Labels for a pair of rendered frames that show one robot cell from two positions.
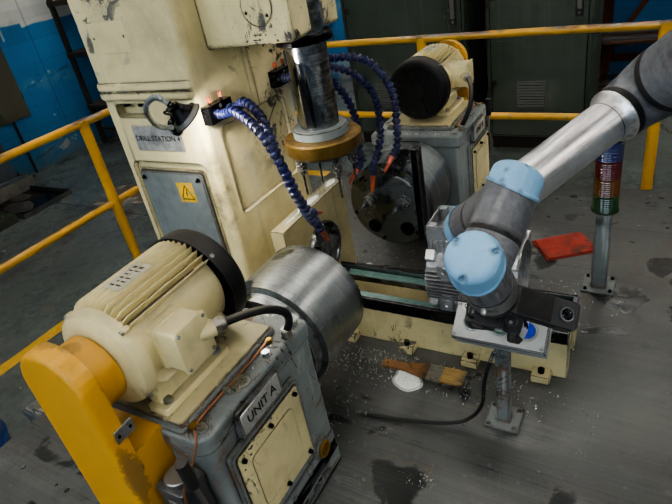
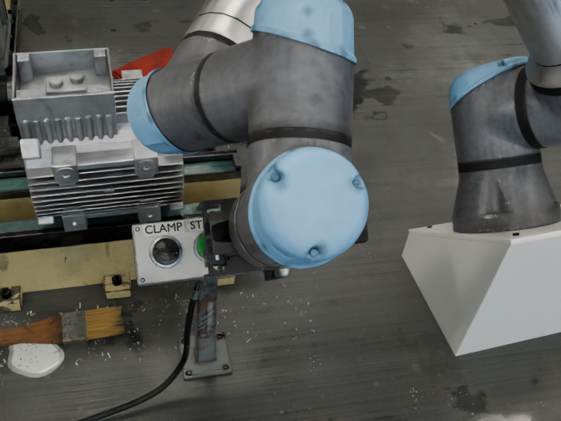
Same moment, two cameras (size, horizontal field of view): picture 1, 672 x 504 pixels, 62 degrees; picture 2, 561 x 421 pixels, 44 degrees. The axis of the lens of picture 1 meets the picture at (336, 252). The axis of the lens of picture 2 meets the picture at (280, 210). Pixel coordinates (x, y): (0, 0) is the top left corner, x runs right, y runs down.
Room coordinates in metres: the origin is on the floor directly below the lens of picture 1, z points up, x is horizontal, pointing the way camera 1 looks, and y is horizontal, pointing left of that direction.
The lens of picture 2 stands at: (0.42, 0.09, 1.67)
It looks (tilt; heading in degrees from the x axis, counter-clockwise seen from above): 46 degrees down; 308
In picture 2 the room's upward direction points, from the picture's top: 7 degrees clockwise
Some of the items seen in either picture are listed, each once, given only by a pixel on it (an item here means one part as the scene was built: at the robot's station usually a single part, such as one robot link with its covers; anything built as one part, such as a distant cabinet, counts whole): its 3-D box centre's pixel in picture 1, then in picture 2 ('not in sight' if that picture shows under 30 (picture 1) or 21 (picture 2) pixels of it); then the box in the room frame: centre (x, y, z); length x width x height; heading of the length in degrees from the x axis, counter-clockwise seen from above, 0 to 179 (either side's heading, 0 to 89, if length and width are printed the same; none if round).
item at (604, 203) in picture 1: (605, 201); not in sight; (1.18, -0.67, 1.05); 0.06 x 0.06 x 0.04
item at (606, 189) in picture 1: (606, 184); not in sight; (1.18, -0.67, 1.10); 0.06 x 0.06 x 0.04
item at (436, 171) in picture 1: (405, 186); not in sight; (1.51, -0.24, 1.04); 0.41 x 0.25 x 0.25; 146
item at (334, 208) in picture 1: (309, 258); not in sight; (1.33, 0.07, 0.97); 0.30 x 0.11 x 0.34; 146
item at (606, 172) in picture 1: (608, 167); not in sight; (1.18, -0.67, 1.14); 0.06 x 0.06 x 0.04
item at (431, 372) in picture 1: (422, 370); (53, 330); (1.00, -0.15, 0.80); 0.21 x 0.05 x 0.01; 58
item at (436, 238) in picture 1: (459, 231); (66, 95); (1.08, -0.28, 1.11); 0.12 x 0.11 x 0.07; 57
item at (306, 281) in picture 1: (281, 330); not in sight; (0.95, 0.14, 1.04); 0.37 x 0.25 x 0.25; 146
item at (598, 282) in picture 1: (604, 216); not in sight; (1.18, -0.67, 1.01); 0.08 x 0.08 x 0.42; 56
